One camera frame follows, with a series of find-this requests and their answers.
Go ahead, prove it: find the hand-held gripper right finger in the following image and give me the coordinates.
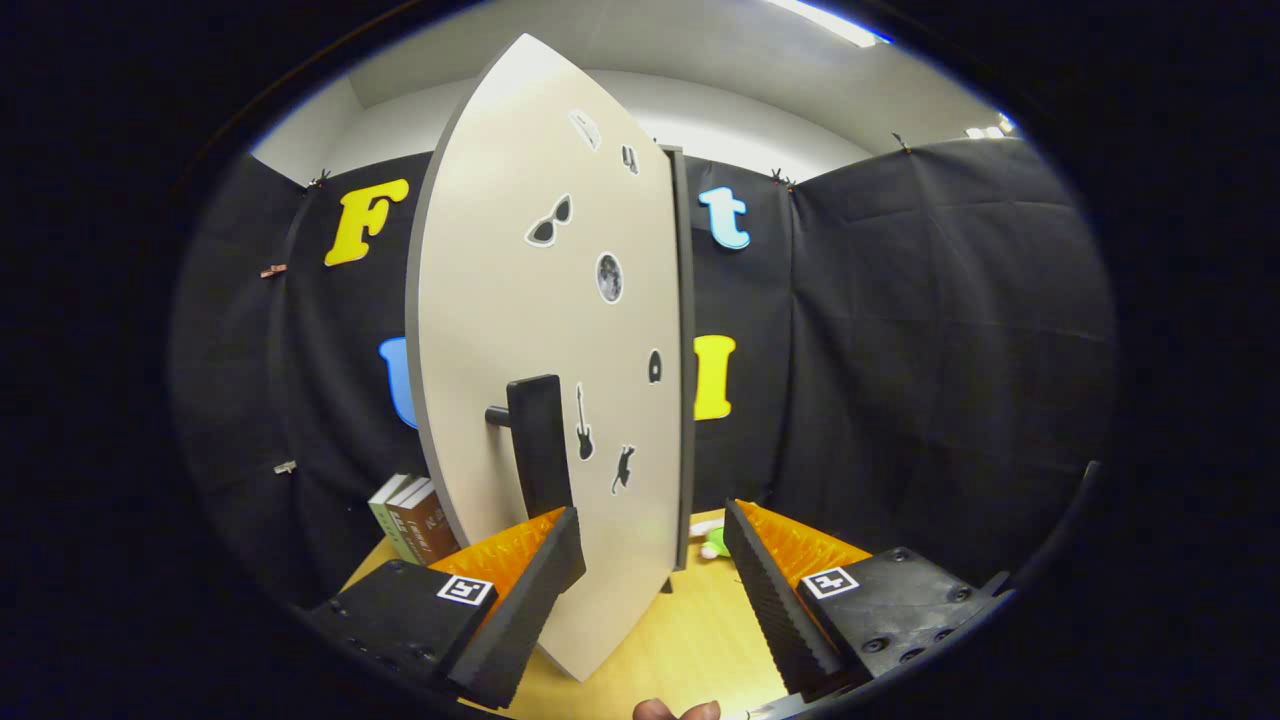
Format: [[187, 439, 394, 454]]
[[722, 499, 1016, 701]]

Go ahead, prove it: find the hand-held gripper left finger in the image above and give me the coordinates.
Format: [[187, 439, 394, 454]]
[[300, 506, 587, 711]]

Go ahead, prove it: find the black door handle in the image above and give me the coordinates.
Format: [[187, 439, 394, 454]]
[[485, 374, 576, 521]]

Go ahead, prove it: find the beige cabinet door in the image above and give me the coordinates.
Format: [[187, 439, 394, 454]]
[[405, 33, 686, 683]]

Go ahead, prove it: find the green book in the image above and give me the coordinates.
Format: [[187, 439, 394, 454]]
[[368, 473, 421, 566]]

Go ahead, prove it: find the grey cabinet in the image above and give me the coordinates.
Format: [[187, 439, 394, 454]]
[[660, 145, 698, 571]]

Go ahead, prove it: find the black backdrop cloth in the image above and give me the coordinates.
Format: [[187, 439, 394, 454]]
[[170, 135, 1119, 641]]

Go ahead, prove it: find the long ceiling light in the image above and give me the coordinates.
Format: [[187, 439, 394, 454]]
[[765, 0, 891, 48]]

